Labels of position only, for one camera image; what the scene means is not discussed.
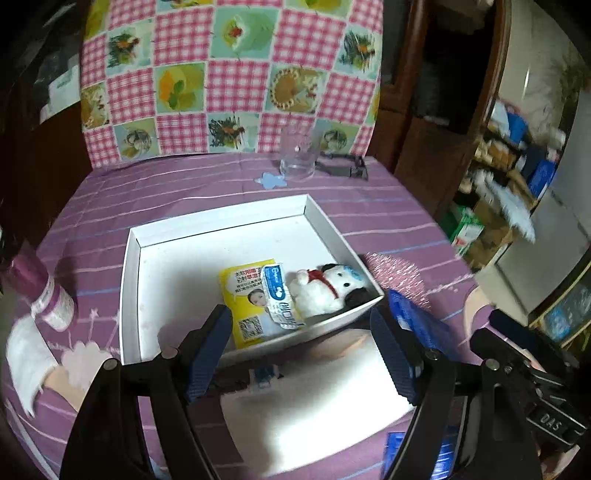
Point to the blue printed packet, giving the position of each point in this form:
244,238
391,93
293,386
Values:
415,318

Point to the pile of cardboard boxes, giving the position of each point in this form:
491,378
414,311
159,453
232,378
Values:
498,249

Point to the white lid with navy edge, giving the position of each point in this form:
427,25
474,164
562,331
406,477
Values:
300,424

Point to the green white carton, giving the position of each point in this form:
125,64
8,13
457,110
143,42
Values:
466,230

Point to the clear glass cup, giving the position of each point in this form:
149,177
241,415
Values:
298,157

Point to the white cardboard box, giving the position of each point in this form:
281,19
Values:
184,258

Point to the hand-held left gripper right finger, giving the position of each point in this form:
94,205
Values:
395,360

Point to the blue printed carton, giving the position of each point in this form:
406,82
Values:
570,314

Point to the purple striped tablecloth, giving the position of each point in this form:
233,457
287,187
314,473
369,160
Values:
184,194

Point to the checked printed chair cover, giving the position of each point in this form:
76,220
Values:
231,69

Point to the dark wooden cupboard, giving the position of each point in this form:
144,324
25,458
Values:
37,161

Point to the pink glitter sponge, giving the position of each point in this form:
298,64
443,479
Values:
401,277

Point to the black plastic clip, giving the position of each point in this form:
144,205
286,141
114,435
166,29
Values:
344,170

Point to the white black plush toy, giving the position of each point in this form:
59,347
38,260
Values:
318,290

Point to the dark wooden cabinet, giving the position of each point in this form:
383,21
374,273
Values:
425,152

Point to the white blue sachet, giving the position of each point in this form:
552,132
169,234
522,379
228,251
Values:
277,295

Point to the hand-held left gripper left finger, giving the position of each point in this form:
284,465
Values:
207,355

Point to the yellow packet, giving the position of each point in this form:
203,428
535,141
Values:
240,290

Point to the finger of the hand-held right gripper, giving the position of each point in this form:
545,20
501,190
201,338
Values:
498,346
521,330

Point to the grey plastic bag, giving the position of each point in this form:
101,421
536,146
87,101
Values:
512,207

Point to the purple label bottle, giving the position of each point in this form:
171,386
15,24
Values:
51,304

